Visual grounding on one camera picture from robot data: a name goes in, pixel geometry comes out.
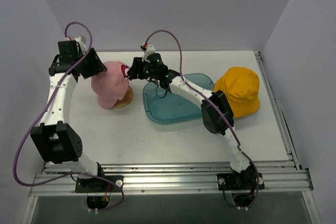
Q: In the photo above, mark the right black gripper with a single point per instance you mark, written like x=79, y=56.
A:
x=134, y=70

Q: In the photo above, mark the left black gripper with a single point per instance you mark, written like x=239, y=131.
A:
x=95, y=64

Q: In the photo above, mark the magenta baseball cap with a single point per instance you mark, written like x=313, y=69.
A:
x=124, y=69

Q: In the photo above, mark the pink baseball cap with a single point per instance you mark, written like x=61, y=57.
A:
x=110, y=86

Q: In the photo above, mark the yellow bucket hat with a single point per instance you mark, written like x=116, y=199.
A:
x=241, y=87

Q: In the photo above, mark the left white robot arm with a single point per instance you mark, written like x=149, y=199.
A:
x=55, y=139

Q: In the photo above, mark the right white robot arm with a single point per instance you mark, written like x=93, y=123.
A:
x=217, y=114

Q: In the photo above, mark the wooden head hat stand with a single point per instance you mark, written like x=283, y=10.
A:
x=127, y=99

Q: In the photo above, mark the teal plastic tray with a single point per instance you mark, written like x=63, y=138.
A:
x=166, y=108

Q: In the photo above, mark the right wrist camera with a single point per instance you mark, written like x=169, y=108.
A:
x=147, y=49

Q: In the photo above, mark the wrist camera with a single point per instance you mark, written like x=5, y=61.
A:
x=80, y=41
x=147, y=49

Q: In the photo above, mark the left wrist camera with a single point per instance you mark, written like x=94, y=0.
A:
x=80, y=41

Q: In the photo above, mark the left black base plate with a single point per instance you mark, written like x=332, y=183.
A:
x=93, y=185

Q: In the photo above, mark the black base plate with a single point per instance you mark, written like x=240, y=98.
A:
x=93, y=185
x=226, y=181

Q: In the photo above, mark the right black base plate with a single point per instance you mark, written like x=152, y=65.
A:
x=226, y=181

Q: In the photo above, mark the aluminium mounting rail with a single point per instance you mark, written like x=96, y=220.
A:
x=201, y=178

